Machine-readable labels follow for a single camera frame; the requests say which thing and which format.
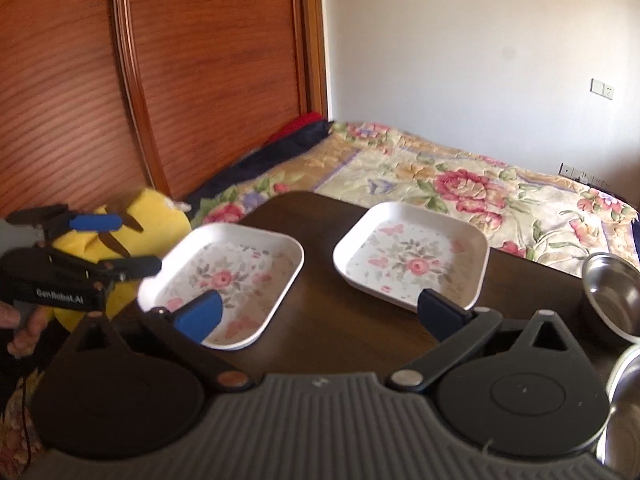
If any person's left hand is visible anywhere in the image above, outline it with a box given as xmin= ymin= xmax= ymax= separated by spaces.
xmin=0 ymin=302 xmax=51 ymax=359

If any floral bed blanket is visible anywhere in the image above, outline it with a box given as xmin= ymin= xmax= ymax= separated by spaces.
xmin=192 ymin=122 xmax=639 ymax=275

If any wooden louvered wardrobe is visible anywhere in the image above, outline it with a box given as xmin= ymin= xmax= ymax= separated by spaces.
xmin=1 ymin=0 xmax=328 ymax=212

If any white floral square plate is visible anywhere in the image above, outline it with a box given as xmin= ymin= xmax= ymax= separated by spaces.
xmin=333 ymin=202 xmax=490 ymax=312
xmin=138 ymin=223 xmax=305 ymax=351

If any steel bowl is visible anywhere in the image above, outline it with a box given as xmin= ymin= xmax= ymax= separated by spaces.
xmin=596 ymin=344 xmax=640 ymax=479
xmin=582 ymin=252 xmax=639 ymax=347

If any wall socket strip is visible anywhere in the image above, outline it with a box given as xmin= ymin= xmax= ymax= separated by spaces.
xmin=559 ymin=162 xmax=610 ymax=191

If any yellow plush toy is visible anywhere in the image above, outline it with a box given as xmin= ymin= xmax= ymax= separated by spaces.
xmin=49 ymin=187 xmax=194 ymax=334

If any red and navy bedding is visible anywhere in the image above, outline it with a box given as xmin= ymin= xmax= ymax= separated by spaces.
xmin=183 ymin=112 xmax=332 ymax=220

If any white wall switch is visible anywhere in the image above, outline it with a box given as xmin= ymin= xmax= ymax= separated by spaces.
xmin=590 ymin=78 xmax=613 ymax=100

